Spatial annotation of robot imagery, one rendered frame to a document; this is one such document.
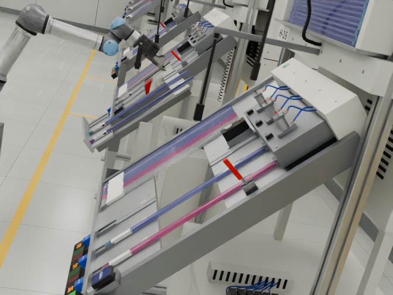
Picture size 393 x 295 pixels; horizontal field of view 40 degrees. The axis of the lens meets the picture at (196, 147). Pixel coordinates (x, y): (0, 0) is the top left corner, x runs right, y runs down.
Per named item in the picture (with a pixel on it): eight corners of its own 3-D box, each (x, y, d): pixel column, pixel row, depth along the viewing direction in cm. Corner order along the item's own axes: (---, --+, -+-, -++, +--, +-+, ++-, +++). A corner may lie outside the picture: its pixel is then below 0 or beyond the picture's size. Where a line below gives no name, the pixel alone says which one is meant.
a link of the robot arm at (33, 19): (20, 4, 244) (122, 40, 258) (23, 2, 254) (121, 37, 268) (13, 28, 247) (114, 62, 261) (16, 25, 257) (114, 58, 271)
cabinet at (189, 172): (146, 261, 283) (170, 152, 265) (144, 205, 349) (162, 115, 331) (262, 277, 294) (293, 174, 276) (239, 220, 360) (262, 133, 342)
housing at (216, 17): (231, 50, 254) (215, 26, 249) (216, 37, 300) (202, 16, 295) (245, 40, 253) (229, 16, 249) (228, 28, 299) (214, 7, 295)
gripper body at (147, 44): (161, 50, 276) (142, 34, 273) (150, 62, 278) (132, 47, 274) (160, 48, 283) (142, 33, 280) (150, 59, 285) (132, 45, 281)
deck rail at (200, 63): (117, 131, 259) (110, 122, 257) (118, 130, 261) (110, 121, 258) (238, 44, 251) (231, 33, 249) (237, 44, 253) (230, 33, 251)
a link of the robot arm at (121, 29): (107, 27, 277) (118, 14, 276) (124, 41, 280) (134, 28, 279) (107, 28, 269) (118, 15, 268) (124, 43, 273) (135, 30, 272)
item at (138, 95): (116, 125, 260) (112, 120, 259) (120, 94, 322) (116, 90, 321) (148, 102, 258) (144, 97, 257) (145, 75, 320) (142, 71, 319)
